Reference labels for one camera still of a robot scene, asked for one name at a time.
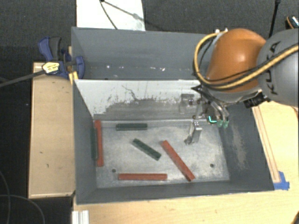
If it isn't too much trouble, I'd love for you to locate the black cylinder on white bracket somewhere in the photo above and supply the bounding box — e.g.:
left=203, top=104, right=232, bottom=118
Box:
left=242, top=92, right=270, bottom=109

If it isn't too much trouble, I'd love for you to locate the grey metal bin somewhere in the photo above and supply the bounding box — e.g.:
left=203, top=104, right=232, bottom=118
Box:
left=71, top=26, right=275, bottom=205

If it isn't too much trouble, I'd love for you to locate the dark green flat block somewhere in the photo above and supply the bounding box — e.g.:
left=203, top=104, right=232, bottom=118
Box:
left=131, top=138, right=163, bottom=161
left=115, top=123, right=149, bottom=132
left=90, top=126, right=98, bottom=161

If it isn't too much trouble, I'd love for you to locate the pale wood board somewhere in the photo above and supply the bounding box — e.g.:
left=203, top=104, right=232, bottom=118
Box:
left=28, top=62, right=77, bottom=199

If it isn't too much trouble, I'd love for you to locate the red-brown flat block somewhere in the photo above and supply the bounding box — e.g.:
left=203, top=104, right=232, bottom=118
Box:
left=94, top=119, right=105, bottom=168
left=117, top=173, right=168, bottom=182
left=160, top=140, right=196, bottom=182

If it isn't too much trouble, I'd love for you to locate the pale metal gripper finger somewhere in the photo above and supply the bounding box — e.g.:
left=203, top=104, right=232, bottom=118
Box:
left=179, top=93, right=196, bottom=114
left=184, top=121, right=203, bottom=146

